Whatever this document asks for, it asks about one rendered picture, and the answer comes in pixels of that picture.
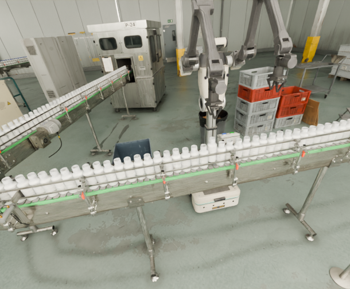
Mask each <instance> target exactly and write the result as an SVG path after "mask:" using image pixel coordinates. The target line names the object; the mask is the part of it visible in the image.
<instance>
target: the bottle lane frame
mask: <svg viewBox="0 0 350 289"><path fill-rule="evenodd" d="M349 148H350V143H348V144H341V145H338V146H331V147H326V148H321V149H317V150H311V151H308V152H309V154H307V153H305V155H304V157H301V160H300V163H299V166H300V168H299V169H298V172H300V171H306V170H311V169H317V168H321V167H326V166H329V165H330V163H331V161H332V159H333V158H338V157H344V159H343V161H342V163H346V162H348V159H349V158H347V156H345V155H346V154H347V152H349V151H348V150H349ZM299 154H300V153H295V154H290V155H289V154H288V155H282V156H280V157H279V156H277V157H272V158H267V159H262V160H259V161H258V160H257V161H251V162H246V163H241V164H240V165H241V167H239V168H238V170H237V171H236V178H238V180H237V181H236V183H237V185H238V184H241V183H246V182H252V181H257V180H261V179H266V178H272V177H277V176H281V175H286V174H291V173H293V172H292V171H293V170H294V169H292V166H291V164H292V163H294V162H293V159H294V158H296V160H295V163H297V159H298V157H299ZM234 167H235V165H230V166H225V165H224V167H219V168H216V169H215V168H213V169H210V170H209V168H208V170H203V169H202V171H197V172H195V173H192V172H191V173H189V174H186V173H185V174H183V175H180V174H179V175H177V176H174V175H173V177H167V178H165V182H168V184H169V186H168V187H169V196H170V198H173V197H178V196H184V195H187V194H193V193H198V192H203V191H207V190H212V189H218V188H223V187H227V186H232V175H233V173H232V170H234ZM85 194H86V196H87V198H88V200H89V202H90V204H91V205H92V203H93V200H92V198H91V197H93V196H94V197H95V199H96V200H95V201H97V203H98V205H97V207H96V211H97V213H99V212H105V211H108V210H113V209H119V208H124V207H128V206H129V205H128V203H127V200H128V199H129V198H134V197H139V196H140V197H142V198H143V202H144V203H148V202H153V201H158V200H164V199H165V192H164V185H163V180H162V178H161V179H156V178H155V180H152V181H151V180H149V181H146V182H145V181H144V180H143V182H140V183H138V182H137V183H134V184H132V183H131V185H126V184H125V185H124V186H118V187H115V188H114V187H113V186H112V188H109V189H107V187H106V189H103V190H100V189H99V190H98V191H94V190H93V191H92V192H88V193H87V191H86V193H85ZM17 205H18V204H17ZM18 207H19V208H20V209H21V210H22V211H24V212H25V213H26V214H27V215H29V214H34V215H33V217H32V219H31V220H32V221H33V223H30V224H29V225H28V224H27V225H28V226H34V225H40V224H45V223H49V222H54V221H60V220H65V219H68V218H74V217H79V216H85V215H88V214H91V211H90V210H89V209H88V206H87V204H86V202H85V200H84V199H82V197H79V194H76V195H72V196H65V197H61V198H60V197H59V198H55V199H53V198H52V199H51V200H45V201H38V202H34V203H32V202H31V203H30V204H23V205H18Z"/></svg>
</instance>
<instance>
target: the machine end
mask: <svg viewBox="0 0 350 289"><path fill-rule="evenodd" d="M87 28H88V32H89V33H93V34H92V35H93V37H94V41H93V42H94V43H95V45H96V49H97V52H98V56H99V60H100V64H101V66H102V73H103V74H104V75H107V74H109V73H111V72H105V69H104V65H103V61H102V57H111V59H112V64H113V67H114V70H117V69H119V68H121V67H123V66H126V67H127V66H129V65H131V63H132V66H133V72H134V78H133V79H132V80H131V81H129V82H128V83H127V84H125V86H124V87H123V88H124V92H125V96H126V101H127V106H128V108H149V107H153V108H154V109H153V110H152V111H156V109H155V107H156V106H157V105H158V103H160V102H161V101H160V100H161V98H162V96H164V95H165V94H164V93H165V91H166V85H165V75H164V73H165V71H164V68H165V65H164V64H163V60H164V59H163V58H162V46H161V34H160V29H159V28H161V22H158V21H151V20H139V21H127V22H116V23H110V24H98V25H87ZM130 68H131V67H130V66H129V69H130ZM128 71H129V70H128ZM110 100H111V104H112V107H113V108H116V109H117V110H116V111H115V112H119V111H120V110H118V108H126V105H125V100H124V97H123V92H122V88H120V89H119V90H117V91H116V92H115V93H113V94H112V95H111V96H110Z"/></svg>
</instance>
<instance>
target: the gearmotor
mask: <svg viewBox="0 0 350 289"><path fill-rule="evenodd" d="M60 128H61V123H60V122H59V121H58V120H57V119H51V120H49V121H47V122H45V123H44V124H42V125H41V126H39V127H37V131H36V132H35V133H33V134H31V135H30V136H29V139H30V141H31V142H32V144H33V146H34V148H35V149H36V150H38V149H39V148H45V147H46V146H47V145H49V144H50V143H51V141H50V139H49V136H50V135H52V134H55V133H57V134H58V131H59V130H60ZM58 137H59V139H60V136H59V134H58ZM60 142H61V139H60ZM61 145H62V142H61ZM60 148H61V146H60ZM60 148H59V149H60ZM59 149H58V150H57V151H56V152H55V153H57V152H58V151H59ZM55 153H54V154H55ZM54 154H52V155H54ZM52 155H51V156H52ZM51 156H49V157H51Z"/></svg>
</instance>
